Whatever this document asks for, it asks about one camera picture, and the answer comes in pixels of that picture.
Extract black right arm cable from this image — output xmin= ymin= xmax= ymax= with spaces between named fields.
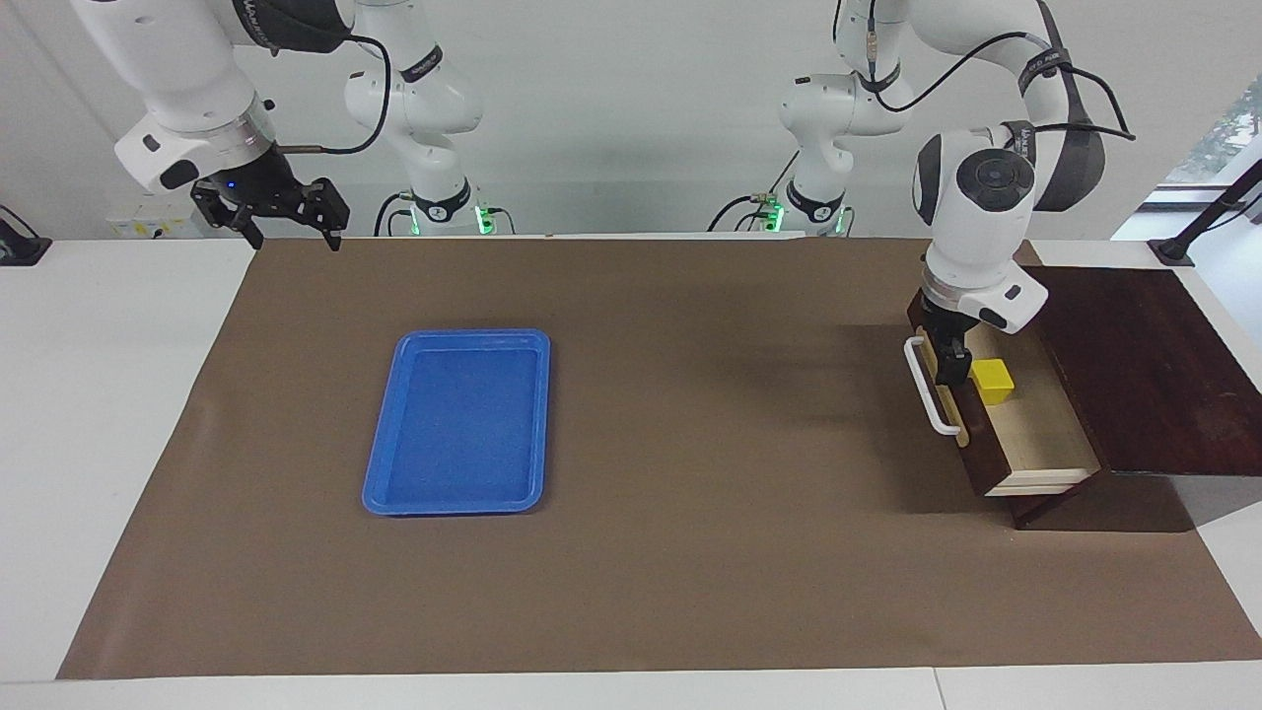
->
xmin=274 ymin=34 xmax=396 ymax=158

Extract blue plastic tray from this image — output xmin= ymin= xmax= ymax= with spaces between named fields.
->
xmin=361 ymin=328 xmax=552 ymax=518

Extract black base power cable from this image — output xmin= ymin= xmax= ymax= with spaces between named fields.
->
xmin=704 ymin=150 xmax=802 ymax=235
xmin=373 ymin=190 xmax=417 ymax=239

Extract white drawer handle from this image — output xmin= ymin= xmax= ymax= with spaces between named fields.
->
xmin=903 ymin=334 xmax=963 ymax=438

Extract brown table mat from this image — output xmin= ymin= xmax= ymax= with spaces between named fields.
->
xmin=55 ymin=237 xmax=1262 ymax=682

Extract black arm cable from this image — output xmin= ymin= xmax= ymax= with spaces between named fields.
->
xmin=274 ymin=34 xmax=396 ymax=158
xmin=866 ymin=0 xmax=1138 ymax=142

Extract white wall socket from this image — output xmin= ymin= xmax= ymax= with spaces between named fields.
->
xmin=105 ymin=211 xmax=214 ymax=241

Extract black clamp mount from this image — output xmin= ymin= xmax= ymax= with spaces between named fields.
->
xmin=0 ymin=204 xmax=53 ymax=266

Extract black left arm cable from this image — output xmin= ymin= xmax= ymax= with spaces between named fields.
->
xmin=866 ymin=0 xmax=1138 ymax=142

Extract black camera stand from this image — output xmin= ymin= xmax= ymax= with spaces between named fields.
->
xmin=1148 ymin=156 xmax=1262 ymax=268

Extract dark wooden drawer cabinet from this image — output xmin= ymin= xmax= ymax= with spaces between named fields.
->
xmin=904 ymin=294 xmax=1105 ymax=500

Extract yellow cube block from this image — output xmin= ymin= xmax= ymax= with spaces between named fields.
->
xmin=970 ymin=359 xmax=1017 ymax=406

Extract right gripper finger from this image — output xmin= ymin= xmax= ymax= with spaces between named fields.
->
xmin=190 ymin=183 xmax=266 ymax=251
xmin=294 ymin=177 xmax=352 ymax=253

